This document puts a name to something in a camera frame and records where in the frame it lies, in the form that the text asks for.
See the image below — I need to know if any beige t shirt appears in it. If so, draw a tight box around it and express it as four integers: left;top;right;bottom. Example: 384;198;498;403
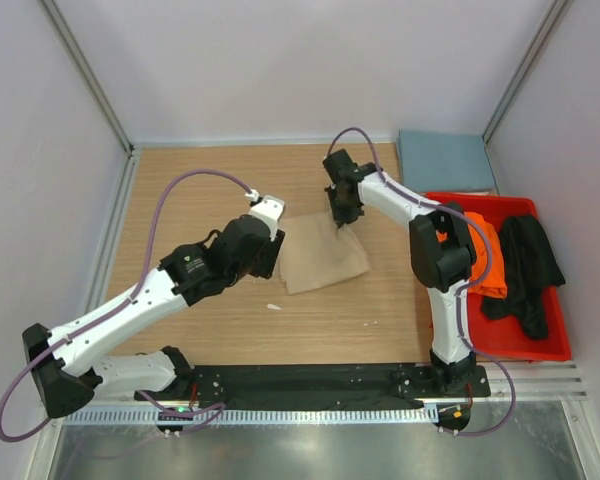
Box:
278;212;370;295

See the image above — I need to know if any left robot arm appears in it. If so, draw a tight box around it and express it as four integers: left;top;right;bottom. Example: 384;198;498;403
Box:
22;213;284;419

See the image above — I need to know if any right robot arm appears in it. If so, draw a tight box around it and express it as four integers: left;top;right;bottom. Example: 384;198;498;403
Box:
322;149;477;396

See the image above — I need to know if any folded blue t shirt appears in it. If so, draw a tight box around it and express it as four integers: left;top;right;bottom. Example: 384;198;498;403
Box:
396;130;495;193

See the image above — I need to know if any orange t shirt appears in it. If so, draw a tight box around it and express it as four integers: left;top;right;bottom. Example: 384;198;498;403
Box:
466;212;508;299

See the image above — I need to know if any black t shirt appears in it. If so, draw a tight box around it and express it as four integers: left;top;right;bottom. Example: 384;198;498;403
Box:
481;214;566;340

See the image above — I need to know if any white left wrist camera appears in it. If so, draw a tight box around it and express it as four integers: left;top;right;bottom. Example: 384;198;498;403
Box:
245;190;285;238

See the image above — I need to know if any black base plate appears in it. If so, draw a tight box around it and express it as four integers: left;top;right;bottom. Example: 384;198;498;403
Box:
149;363;491;402

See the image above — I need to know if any slotted cable duct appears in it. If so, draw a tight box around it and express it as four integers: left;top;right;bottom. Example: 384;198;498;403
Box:
64;404;439;426

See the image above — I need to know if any aluminium front rail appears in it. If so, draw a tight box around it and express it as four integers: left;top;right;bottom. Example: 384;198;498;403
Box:
39;360;589;407

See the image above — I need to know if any left aluminium frame post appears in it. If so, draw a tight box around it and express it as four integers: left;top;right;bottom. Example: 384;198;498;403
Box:
38;0;134;157

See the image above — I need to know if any aluminium frame post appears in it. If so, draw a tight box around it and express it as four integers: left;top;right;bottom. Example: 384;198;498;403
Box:
38;0;134;157
482;0;573;145

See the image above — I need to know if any right aluminium frame post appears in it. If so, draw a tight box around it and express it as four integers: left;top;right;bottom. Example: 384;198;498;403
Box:
482;0;573;145

